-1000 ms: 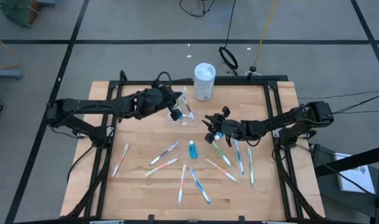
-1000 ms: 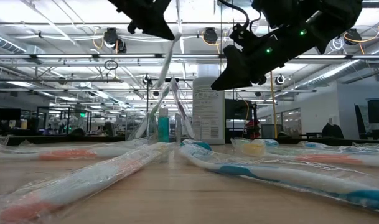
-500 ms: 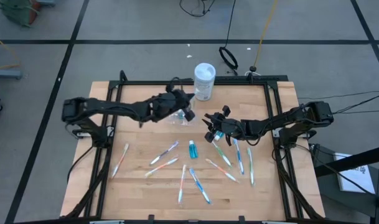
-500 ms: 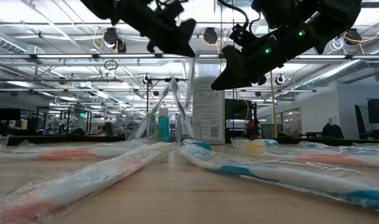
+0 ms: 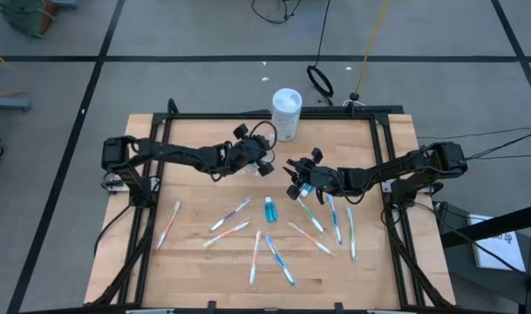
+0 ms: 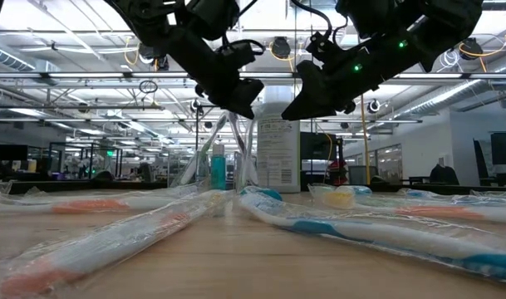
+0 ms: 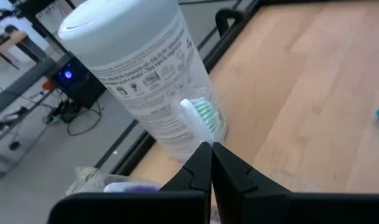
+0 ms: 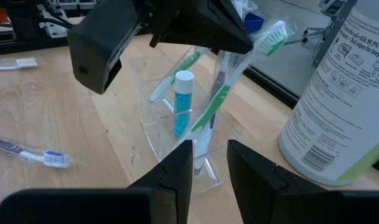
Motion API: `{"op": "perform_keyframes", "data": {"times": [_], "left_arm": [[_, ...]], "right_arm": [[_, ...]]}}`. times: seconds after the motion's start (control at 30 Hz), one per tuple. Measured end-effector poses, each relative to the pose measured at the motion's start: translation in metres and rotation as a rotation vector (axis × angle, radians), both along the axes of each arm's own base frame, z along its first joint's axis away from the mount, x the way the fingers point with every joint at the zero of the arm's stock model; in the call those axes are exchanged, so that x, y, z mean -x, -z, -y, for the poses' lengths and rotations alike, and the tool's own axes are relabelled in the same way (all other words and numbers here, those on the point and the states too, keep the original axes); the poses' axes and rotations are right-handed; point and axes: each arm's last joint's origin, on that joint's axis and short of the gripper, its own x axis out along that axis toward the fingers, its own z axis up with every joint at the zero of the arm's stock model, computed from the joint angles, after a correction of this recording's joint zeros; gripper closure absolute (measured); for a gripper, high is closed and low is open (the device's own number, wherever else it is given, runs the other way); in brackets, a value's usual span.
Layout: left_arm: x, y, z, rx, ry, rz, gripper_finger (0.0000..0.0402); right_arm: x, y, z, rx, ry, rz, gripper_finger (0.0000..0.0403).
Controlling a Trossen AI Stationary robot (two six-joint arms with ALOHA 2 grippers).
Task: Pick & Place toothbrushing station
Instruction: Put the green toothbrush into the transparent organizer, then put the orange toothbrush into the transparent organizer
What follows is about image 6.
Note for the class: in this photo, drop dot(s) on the black table edge rail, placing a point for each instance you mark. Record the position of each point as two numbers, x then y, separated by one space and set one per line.
111 185

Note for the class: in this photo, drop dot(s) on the white labelled wipes canister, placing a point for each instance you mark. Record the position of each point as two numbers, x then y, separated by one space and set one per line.
277 158

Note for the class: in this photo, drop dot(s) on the orange toothbrush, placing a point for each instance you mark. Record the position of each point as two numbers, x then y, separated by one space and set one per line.
90 205
90 249
435 212

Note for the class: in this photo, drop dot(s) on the red object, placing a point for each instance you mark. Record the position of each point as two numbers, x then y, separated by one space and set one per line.
337 172

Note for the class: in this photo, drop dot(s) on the green exit sign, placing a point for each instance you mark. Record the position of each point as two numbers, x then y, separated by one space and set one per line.
110 153

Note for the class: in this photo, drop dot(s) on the yellow container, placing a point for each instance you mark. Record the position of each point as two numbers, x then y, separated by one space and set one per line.
32 166

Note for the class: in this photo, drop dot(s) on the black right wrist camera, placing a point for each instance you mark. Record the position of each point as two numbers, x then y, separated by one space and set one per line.
321 47

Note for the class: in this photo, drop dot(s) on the silver ventilation duct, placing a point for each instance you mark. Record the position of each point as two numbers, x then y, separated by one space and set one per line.
439 101
7 58

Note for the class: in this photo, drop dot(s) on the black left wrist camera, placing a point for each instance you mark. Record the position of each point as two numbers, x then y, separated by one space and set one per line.
238 54

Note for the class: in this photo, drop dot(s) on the black chair back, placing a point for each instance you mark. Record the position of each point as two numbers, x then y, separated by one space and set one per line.
443 176

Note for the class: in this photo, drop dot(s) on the black screen on stand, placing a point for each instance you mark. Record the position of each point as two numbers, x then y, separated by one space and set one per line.
317 145

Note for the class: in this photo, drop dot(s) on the teal toothpaste tube white cap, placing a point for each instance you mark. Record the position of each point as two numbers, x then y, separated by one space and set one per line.
218 170

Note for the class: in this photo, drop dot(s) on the grey bin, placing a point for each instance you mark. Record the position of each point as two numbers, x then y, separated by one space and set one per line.
360 174

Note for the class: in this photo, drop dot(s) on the clear acrylic organizer holder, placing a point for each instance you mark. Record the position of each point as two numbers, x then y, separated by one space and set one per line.
202 178

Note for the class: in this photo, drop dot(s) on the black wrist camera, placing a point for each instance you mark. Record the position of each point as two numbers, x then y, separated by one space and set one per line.
321 47
238 54

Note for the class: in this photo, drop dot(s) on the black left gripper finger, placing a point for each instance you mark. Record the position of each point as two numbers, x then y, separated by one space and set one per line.
240 99

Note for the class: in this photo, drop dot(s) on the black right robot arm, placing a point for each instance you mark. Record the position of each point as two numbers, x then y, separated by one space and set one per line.
443 21

